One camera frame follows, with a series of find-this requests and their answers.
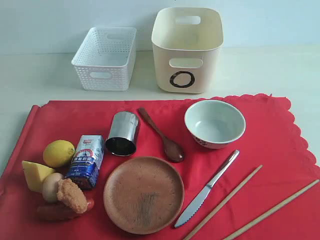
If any fried chicken nugget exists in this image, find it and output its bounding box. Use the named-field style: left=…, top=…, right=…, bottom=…
left=56, top=178, right=88, bottom=214

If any brown wooden spoon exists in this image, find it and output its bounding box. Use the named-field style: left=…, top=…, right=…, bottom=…
left=137, top=107, right=185, bottom=163

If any white ceramic bowl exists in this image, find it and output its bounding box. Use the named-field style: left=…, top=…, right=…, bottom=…
left=184, top=99, right=246, bottom=150

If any red scalloped table cloth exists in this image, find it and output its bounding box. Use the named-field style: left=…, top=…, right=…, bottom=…
left=0, top=94, right=320, bottom=240

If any shiny steel cup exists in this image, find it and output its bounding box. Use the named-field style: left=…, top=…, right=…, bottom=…
left=105, top=111, right=140, bottom=157

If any red sausage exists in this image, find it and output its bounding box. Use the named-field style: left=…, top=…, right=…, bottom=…
left=36, top=198, right=95, bottom=222

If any right wooden chopstick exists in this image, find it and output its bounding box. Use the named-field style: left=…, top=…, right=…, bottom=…
left=224, top=179, right=320, bottom=240

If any blue white milk carton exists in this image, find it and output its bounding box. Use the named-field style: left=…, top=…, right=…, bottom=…
left=65, top=135, right=104, bottom=190

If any yellow lemon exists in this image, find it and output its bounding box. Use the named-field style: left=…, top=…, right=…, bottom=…
left=42, top=139, right=75, bottom=168

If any brown wooden plate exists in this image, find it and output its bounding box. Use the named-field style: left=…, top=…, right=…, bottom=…
left=103, top=156, right=185, bottom=235

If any left wooden chopstick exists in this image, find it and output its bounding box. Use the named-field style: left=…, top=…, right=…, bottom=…
left=183, top=164, right=263, bottom=240

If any yellow cheese wedge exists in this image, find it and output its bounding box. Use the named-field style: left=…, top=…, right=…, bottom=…
left=22, top=161, right=56, bottom=193

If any white perforated plastic basket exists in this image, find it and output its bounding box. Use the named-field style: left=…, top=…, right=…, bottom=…
left=71, top=26, right=137, bottom=92

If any steel table knife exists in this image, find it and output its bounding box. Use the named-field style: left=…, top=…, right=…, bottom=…
left=174, top=149, right=240, bottom=228

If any cream plastic bin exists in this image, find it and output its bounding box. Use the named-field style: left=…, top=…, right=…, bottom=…
left=151, top=7, right=224, bottom=94

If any wooden chopstick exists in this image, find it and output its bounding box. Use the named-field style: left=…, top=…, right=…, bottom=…
left=224, top=179, right=320, bottom=240
left=183, top=164, right=263, bottom=240

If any brown egg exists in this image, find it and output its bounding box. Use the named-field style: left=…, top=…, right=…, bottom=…
left=42, top=172, right=64, bottom=203

